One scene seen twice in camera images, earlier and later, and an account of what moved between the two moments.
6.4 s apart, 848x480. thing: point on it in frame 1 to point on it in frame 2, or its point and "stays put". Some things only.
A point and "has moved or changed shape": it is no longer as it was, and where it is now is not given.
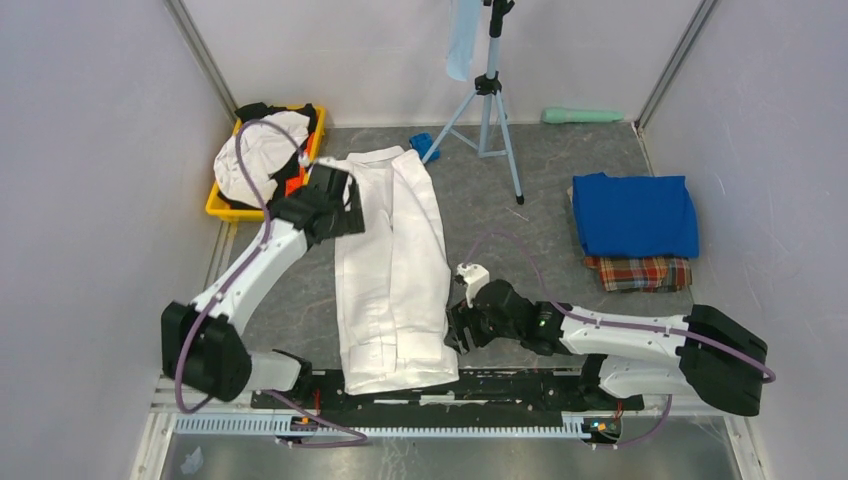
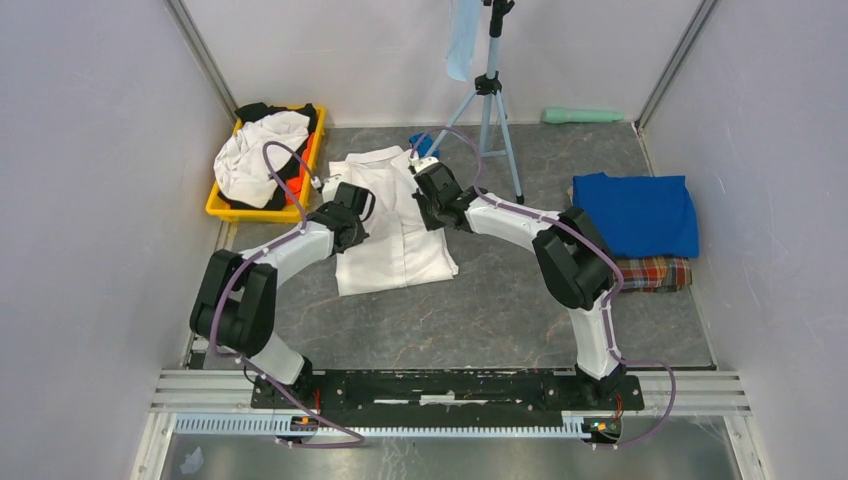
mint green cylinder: x=557 y=115 stays put
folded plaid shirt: x=642 y=274 stays put
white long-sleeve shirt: x=392 y=279 has moved or changed shape
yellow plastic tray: x=318 y=135 stays put
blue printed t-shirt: x=636 y=216 stays put
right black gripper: x=459 y=317 to x=431 y=223
